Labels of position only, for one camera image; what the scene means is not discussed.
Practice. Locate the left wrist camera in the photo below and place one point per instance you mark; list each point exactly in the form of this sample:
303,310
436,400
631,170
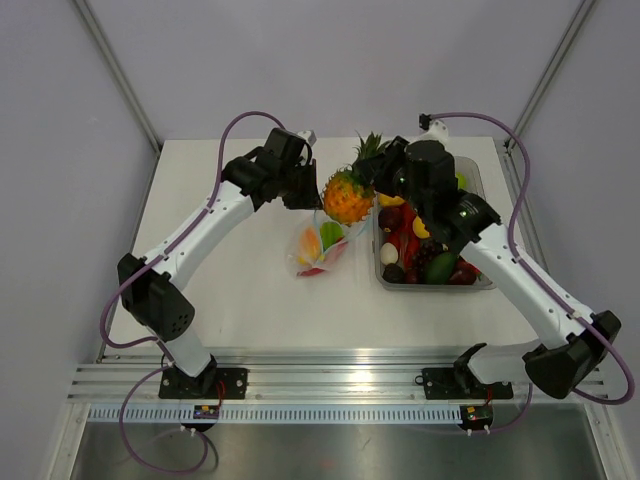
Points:
308,135

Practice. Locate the yellow orange mango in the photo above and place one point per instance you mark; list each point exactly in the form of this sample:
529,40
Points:
310,247

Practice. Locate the dark red apple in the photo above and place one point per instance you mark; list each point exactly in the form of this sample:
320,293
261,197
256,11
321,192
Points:
463,274

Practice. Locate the small yellow peach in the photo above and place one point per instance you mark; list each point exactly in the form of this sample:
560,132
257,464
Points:
419,229

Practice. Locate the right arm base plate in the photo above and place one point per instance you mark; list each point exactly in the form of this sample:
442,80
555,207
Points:
447,383

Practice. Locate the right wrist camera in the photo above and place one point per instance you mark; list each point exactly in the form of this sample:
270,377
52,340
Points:
432,130

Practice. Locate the dark purple grape bunch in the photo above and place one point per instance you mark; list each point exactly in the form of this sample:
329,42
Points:
418,257

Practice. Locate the small red pepper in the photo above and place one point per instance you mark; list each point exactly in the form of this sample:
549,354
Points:
326,262

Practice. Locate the left aluminium frame post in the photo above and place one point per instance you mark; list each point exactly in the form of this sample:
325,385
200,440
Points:
91,23

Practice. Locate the green lime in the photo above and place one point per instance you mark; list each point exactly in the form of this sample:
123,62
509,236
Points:
461,181

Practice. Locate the yellow green pineapple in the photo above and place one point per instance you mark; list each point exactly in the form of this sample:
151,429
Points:
346,198

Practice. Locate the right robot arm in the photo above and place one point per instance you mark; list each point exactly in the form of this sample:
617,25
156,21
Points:
572,338

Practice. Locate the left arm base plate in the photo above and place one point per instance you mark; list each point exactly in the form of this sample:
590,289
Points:
224,383

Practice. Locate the white egg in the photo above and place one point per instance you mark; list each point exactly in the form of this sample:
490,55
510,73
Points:
389,254

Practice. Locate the dark green avocado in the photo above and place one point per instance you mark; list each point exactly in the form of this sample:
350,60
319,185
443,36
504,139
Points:
440,269

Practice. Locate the red lobster toy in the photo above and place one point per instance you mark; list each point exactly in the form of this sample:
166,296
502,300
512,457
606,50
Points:
409,242

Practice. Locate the aluminium mounting rail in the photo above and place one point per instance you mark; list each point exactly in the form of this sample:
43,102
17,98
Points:
282,376

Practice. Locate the white slotted cable duct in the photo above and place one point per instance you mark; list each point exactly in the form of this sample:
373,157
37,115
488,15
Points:
278,414

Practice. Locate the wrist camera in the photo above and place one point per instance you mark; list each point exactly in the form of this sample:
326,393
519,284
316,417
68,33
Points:
432,130
308,135

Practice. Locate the aluminium frame post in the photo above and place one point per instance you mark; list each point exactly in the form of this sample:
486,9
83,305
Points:
568,40
91,23

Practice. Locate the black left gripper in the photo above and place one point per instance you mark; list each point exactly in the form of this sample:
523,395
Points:
311,199

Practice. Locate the dark purple plum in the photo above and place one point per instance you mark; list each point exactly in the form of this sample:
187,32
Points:
393,274

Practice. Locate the clear blue zip bag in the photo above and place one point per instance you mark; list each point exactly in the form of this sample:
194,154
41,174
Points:
316,219

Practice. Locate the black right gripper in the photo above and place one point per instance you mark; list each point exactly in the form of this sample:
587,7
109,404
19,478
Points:
377,170

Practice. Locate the green starfruit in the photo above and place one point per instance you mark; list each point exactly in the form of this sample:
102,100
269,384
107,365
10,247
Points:
330,233

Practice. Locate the right aluminium frame post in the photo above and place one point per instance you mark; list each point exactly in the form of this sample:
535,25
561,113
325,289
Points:
568,40

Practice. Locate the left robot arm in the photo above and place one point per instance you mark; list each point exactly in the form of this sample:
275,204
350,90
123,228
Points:
283,167

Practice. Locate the clear plastic food bin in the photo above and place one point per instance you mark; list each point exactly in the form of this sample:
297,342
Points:
469,169

